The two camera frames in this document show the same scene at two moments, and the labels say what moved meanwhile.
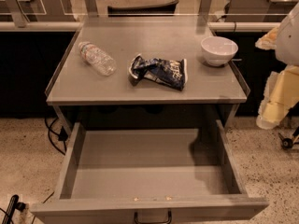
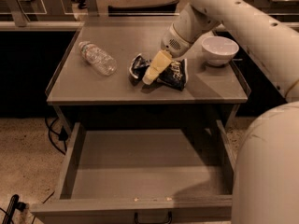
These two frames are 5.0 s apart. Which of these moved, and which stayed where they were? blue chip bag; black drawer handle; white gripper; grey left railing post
Moved: white gripper
Stayed: grey left railing post; blue chip bag; black drawer handle
